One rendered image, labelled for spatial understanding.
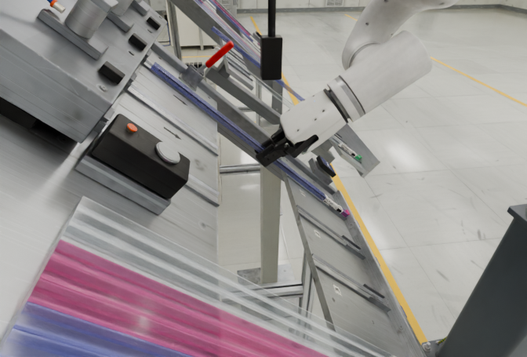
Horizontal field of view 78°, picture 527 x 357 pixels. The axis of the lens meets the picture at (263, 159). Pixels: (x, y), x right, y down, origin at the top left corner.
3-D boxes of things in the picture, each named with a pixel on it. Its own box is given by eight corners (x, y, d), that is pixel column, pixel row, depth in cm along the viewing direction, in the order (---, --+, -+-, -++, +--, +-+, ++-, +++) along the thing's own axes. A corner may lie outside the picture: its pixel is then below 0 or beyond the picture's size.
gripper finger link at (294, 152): (321, 119, 57) (297, 123, 61) (304, 152, 54) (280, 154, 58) (325, 124, 58) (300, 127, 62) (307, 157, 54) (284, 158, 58)
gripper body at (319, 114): (323, 77, 61) (274, 111, 63) (340, 97, 52) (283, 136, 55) (341, 106, 64) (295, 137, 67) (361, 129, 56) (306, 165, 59)
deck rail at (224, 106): (318, 204, 85) (336, 189, 83) (319, 209, 83) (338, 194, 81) (38, -10, 52) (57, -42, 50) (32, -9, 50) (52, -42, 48)
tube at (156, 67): (343, 213, 74) (347, 210, 74) (344, 217, 73) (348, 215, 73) (150, 67, 52) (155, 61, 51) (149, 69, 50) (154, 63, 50)
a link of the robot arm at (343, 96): (332, 68, 60) (318, 78, 60) (349, 85, 52) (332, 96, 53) (352, 102, 64) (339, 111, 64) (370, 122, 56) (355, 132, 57)
